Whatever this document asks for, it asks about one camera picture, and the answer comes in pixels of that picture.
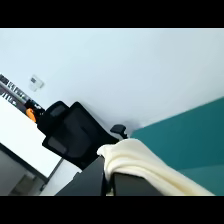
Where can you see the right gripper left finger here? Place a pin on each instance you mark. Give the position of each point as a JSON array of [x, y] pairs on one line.
[[87, 181]]

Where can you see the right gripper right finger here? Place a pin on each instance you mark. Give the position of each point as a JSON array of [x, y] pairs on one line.
[[133, 186]]

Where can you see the cream shirt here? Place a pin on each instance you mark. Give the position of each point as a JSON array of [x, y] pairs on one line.
[[140, 160]]

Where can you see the black office chair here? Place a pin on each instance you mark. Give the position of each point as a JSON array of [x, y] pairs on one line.
[[73, 133]]

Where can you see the white wall box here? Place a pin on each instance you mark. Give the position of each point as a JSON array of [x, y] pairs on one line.
[[36, 82]]

